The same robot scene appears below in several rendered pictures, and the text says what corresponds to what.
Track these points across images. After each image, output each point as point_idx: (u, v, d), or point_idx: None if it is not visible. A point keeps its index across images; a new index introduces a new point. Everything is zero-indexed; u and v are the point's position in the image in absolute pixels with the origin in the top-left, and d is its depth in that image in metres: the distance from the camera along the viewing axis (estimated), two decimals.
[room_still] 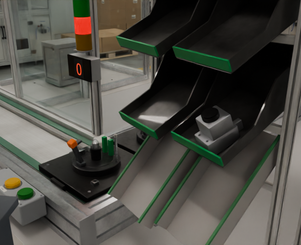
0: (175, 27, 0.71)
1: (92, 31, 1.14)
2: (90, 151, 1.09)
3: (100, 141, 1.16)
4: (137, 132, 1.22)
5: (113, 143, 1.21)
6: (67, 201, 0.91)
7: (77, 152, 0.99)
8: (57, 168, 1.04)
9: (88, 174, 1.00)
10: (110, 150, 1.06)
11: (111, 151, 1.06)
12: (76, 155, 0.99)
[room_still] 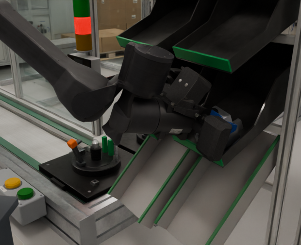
0: (175, 27, 0.71)
1: (92, 31, 1.14)
2: (90, 151, 1.09)
3: (100, 141, 1.16)
4: (137, 132, 1.22)
5: (113, 143, 1.21)
6: (67, 201, 0.91)
7: (77, 152, 0.99)
8: (57, 168, 1.04)
9: (88, 174, 1.00)
10: (110, 150, 1.06)
11: (111, 151, 1.06)
12: (76, 155, 0.99)
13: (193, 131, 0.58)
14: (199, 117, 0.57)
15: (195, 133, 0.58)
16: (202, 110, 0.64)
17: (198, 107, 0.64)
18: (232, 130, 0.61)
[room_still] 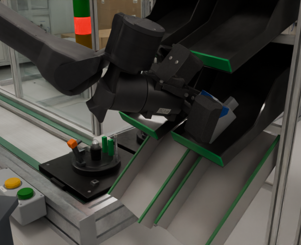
0: (175, 27, 0.71)
1: (92, 31, 1.14)
2: (90, 151, 1.09)
3: (100, 141, 1.16)
4: (137, 132, 1.22)
5: (113, 143, 1.21)
6: (67, 201, 0.91)
7: (77, 152, 0.99)
8: (57, 168, 1.04)
9: (88, 174, 1.00)
10: (110, 150, 1.06)
11: (111, 151, 1.06)
12: (76, 155, 0.99)
13: (183, 113, 0.55)
14: (189, 97, 0.54)
15: (185, 115, 0.55)
16: (193, 93, 0.61)
17: (189, 89, 0.61)
18: (223, 113, 0.59)
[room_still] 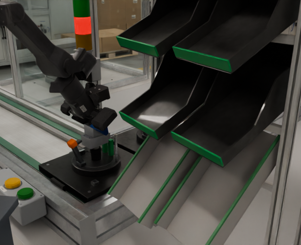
0: (175, 27, 0.71)
1: (92, 31, 1.14)
2: (90, 151, 1.09)
3: None
4: (137, 132, 1.22)
5: (113, 143, 1.21)
6: (67, 201, 0.91)
7: (77, 152, 0.99)
8: (57, 168, 1.04)
9: (88, 174, 1.00)
10: (110, 150, 1.06)
11: (111, 151, 1.06)
12: (76, 155, 0.99)
13: (90, 116, 0.96)
14: (97, 110, 0.97)
15: (91, 118, 0.96)
16: (91, 118, 1.03)
17: None
18: (105, 133, 1.01)
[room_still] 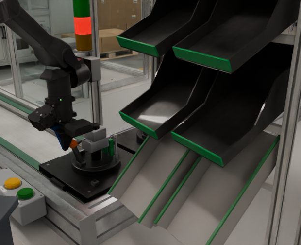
0: (175, 27, 0.71)
1: (92, 31, 1.14)
2: None
3: None
4: (137, 132, 1.22)
5: (113, 143, 1.21)
6: (67, 201, 0.91)
7: (77, 152, 0.99)
8: (57, 168, 1.04)
9: (88, 174, 1.00)
10: (110, 150, 1.06)
11: (111, 151, 1.06)
12: (76, 155, 0.99)
13: None
14: None
15: None
16: (62, 137, 0.94)
17: (60, 134, 0.94)
18: (64, 145, 0.97)
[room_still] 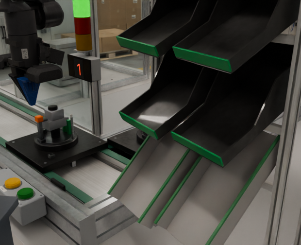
0: (175, 27, 0.71)
1: (92, 31, 1.14)
2: None
3: None
4: (137, 132, 1.22)
5: (113, 143, 1.21)
6: (67, 201, 0.91)
7: (41, 128, 1.14)
8: (21, 145, 1.18)
9: (47, 148, 1.14)
10: (68, 130, 1.20)
11: (70, 131, 1.20)
12: (39, 131, 1.14)
13: None
14: None
15: None
16: (32, 86, 0.80)
17: (33, 82, 0.80)
18: (31, 101, 0.80)
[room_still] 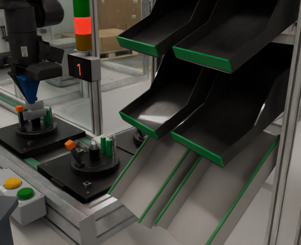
0: (175, 27, 0.71)
1: (92, 31, 1.14)
2: None
3: None
4: (71, 159, 1.05)
5: (42, 171, 1.04)
6: (67, 201, 0.91)
7: (22, 117, 1.22)
8: (3, 133, 1.26)
9: (27, 137, 1.22)
10: (48, 119, 1.28)
11: (49, 120, 1.29)
12: (20, 120, 1.22)
13: None
14: None
15: None
16: (31, 85, 0.80)
17: (32, 80, 0.80)
18: (31, 99, 0.79)
